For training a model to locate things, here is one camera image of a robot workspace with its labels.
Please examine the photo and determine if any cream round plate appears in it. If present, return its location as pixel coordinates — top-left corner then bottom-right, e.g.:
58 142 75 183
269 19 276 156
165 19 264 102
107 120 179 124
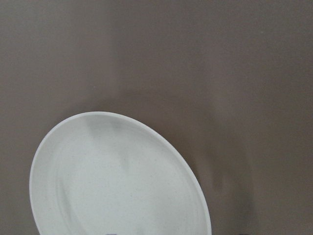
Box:
29 112 212 235

